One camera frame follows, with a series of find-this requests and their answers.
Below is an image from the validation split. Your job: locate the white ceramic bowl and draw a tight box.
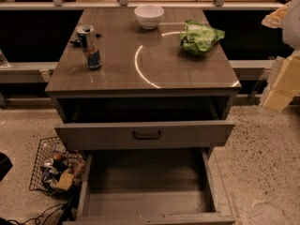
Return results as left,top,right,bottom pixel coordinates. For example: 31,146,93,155
134,5,164,29

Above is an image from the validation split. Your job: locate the yellow sponge in basket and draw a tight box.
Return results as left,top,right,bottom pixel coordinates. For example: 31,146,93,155
56,172,73,190

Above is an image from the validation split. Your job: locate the redbull can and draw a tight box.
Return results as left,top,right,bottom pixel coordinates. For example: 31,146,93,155
76,24,101,70

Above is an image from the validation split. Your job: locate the green chip bag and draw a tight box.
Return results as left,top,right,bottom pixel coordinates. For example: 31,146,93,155
179,20,225,55

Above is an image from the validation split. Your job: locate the black wire basket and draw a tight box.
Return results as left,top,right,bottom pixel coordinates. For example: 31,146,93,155
29,137,85,196

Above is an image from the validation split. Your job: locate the black object at left edge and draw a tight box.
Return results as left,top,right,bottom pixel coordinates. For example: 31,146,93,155
0,153,13,181

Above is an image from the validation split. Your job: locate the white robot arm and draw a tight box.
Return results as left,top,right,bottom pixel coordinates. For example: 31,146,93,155
260,0,300,113

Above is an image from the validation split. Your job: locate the open grey bottom drawer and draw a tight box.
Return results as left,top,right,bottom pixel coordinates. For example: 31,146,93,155
63,148,235,225

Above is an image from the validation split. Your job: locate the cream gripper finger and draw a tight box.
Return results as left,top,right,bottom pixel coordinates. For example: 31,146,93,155
262,3,291,29
261,53,300,113

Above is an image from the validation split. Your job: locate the black snack bar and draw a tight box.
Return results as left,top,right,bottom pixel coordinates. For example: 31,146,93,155
69,33,101,47

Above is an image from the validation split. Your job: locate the grey drawer cabinet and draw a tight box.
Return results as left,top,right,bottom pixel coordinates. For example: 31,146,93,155
44,7,242,124

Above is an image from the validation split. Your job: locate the upper grey drawer front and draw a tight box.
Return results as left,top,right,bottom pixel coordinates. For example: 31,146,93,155
54,120,234,150

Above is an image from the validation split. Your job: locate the black cable on floor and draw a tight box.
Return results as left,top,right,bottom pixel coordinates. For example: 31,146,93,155
0,194,79,225

